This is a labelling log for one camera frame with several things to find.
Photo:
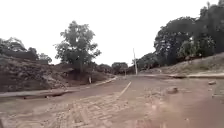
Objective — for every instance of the dark bush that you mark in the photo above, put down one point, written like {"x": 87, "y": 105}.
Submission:
{"x": 119, "y": 66}

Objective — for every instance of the pale pole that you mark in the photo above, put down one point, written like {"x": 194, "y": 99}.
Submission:
{"x": 135, "y": 61}

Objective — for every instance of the leafy green tree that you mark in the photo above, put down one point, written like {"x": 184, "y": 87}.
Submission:
{"x": 78, "y": 43}

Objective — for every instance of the dirt-covered brick road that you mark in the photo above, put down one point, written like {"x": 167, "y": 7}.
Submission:
{"x": 133, "y": 103}

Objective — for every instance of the brown stone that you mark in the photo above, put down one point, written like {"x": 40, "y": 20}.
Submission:
{"x": 212, "y": 82}
{"x": 172, "y": 89}

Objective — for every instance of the pale concrete kerb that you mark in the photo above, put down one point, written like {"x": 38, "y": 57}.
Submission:
{"x": 200, "y": 76}
{"x": 50, "y": 91}

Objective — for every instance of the row of dark trees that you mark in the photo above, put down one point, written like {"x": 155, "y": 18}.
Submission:
{"x": 186, "y": 40}

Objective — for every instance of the brown earth bank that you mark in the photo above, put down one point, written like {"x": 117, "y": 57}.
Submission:
{"x": 26, "y": 75}

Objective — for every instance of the grassy earth slope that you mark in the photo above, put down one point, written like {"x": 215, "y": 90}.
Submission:
{"x": 200, "y": 65}

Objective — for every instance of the group of low trees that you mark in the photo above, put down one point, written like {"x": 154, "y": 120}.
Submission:
{"x": 16, "y": 46}

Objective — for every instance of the short white post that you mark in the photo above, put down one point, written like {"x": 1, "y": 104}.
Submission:
{"x": 89, "y": 80}

